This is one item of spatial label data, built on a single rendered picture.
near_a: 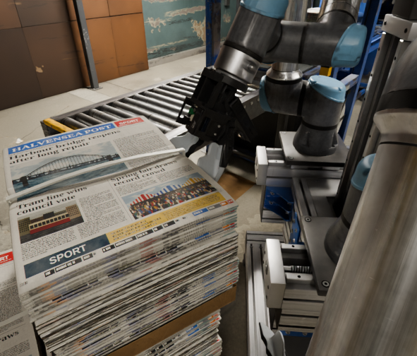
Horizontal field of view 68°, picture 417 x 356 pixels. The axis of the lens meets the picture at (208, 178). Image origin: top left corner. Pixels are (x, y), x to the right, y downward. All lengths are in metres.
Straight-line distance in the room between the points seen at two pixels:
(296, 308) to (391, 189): 0.58
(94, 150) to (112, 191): 0.14
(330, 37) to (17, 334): 0.75
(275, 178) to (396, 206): 0.91
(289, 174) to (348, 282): 0.89
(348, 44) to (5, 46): 3.88
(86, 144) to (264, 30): 0.38
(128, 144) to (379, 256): 0.48
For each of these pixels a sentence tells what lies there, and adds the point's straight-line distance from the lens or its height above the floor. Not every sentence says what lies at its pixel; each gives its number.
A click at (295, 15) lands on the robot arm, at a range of 1.00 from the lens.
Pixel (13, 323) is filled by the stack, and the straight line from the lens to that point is 0.68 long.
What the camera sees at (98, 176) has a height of 1.06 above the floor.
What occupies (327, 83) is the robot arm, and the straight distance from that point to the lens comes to 1.06.
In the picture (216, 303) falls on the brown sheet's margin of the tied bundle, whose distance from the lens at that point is 0.58.
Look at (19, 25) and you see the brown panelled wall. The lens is 4.28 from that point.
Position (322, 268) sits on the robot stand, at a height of 0.82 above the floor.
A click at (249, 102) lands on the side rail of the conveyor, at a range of 1.61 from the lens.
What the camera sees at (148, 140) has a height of 1.06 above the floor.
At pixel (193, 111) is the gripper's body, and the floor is 1.13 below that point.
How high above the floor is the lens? 1.34
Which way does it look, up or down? 34 degrees down
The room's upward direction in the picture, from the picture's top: straight up
